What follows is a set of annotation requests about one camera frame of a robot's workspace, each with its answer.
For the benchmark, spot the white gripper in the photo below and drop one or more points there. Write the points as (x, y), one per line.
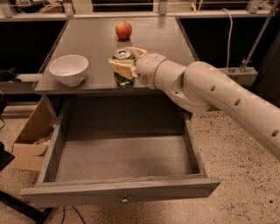
(146, 69)

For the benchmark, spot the green soda can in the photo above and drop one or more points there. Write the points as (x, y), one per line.
(123, 77)

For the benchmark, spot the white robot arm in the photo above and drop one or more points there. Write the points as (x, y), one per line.
(199, 86)

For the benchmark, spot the grey cabinet with top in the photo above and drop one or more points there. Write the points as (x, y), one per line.
(95, 39)

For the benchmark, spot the open grey top drawer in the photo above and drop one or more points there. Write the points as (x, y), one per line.
(100, 161)

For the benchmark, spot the silver drawer knob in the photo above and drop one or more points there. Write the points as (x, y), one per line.
(125, 200)

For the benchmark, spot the red apple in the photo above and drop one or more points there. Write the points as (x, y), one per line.
(123, 30)

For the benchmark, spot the white bowl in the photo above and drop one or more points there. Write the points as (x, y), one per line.
(70, 70)

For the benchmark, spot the metal diagonal strut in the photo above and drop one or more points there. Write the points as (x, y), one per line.
(253, 6)

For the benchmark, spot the cardboard box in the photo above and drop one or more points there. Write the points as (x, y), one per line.
(31, 144)

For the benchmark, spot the black stand base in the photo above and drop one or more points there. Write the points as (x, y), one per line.
(31, 212)

